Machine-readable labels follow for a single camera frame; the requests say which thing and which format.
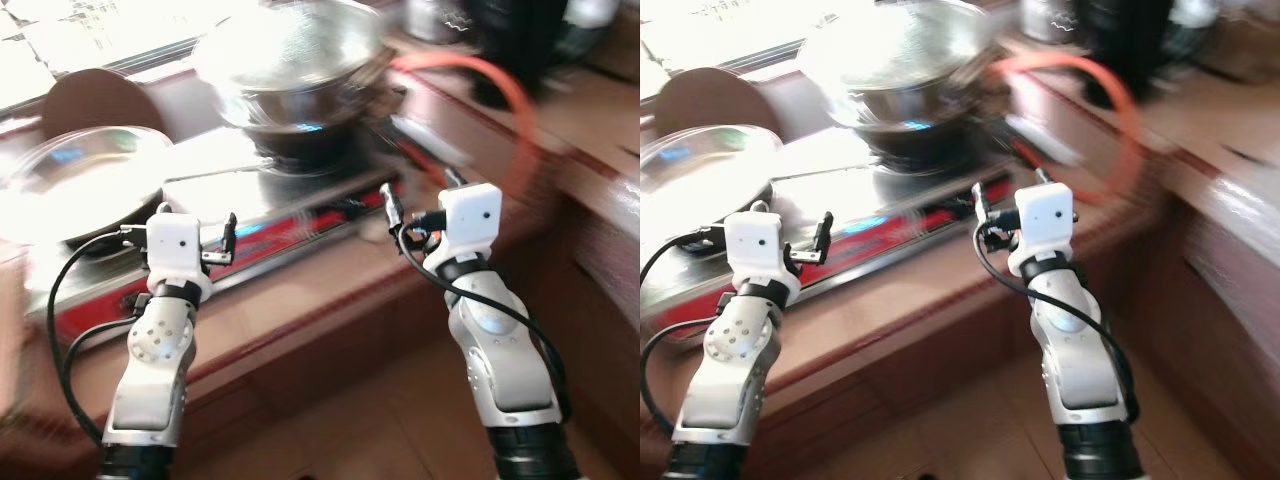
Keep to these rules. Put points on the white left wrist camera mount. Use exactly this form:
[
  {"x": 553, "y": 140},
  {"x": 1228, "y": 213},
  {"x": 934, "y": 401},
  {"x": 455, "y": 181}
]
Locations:
[
  {"x": 175, "y": 250},
  {"x": 755, "y": 250}
]

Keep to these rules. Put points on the large stainless steel pot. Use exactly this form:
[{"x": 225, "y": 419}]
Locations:
[
  {"x": 890, "y": 90},
  {"x": 290, "y": 90}
]

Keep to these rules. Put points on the small steel cup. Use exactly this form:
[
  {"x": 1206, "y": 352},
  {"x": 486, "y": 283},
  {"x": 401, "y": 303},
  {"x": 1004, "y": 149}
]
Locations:
[
  {"x": 1050, "y": 20},
  {"x": 435, "y": 20}
]

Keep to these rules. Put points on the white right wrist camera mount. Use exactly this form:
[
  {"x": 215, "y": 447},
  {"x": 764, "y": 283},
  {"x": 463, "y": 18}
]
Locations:
[
  {"x": 1045, "y": 220},
  {"x": 472, "y": 220}
]

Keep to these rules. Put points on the black pot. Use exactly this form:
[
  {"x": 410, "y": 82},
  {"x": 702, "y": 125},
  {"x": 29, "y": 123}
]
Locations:
[
  {"x": 520, "y": 40},
  {"x": 1130, "y": 40}
]

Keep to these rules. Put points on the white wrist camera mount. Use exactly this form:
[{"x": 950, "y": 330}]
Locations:
[
  {"x": 755, "y": 250},
  {"x": 1045, "y": 220},
  {"x": 175, "y": 250},
  {"x": 472, "y": 220}
]

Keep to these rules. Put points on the round brown board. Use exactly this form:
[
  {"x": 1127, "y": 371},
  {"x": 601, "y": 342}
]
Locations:
[
  {"x": 100, "y": 100},
  {"x": 720, "y": 100}
]

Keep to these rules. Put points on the red silver gas stove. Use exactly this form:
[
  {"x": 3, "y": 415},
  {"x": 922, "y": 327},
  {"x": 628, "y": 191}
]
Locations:
[
  {"x": 280, "y": 225},
  {"x": 880, "y": 225}
]

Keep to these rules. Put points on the steel pan glass lid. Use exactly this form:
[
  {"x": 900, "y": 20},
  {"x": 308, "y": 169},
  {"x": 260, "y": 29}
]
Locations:
[
  {"x": 80, "y": 190},
  {"x": 700, "y": 180}
]

